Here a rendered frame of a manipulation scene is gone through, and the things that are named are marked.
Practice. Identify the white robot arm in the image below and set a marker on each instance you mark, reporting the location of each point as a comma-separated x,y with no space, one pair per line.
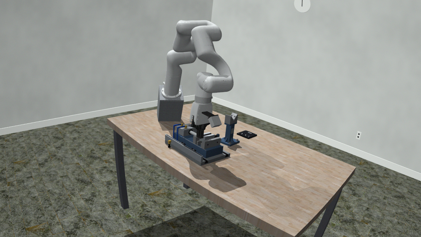
195,39

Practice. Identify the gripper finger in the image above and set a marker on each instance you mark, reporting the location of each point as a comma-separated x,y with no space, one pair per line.
198,127
203,126

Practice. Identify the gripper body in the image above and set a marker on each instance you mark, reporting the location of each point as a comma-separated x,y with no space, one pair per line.
196,111

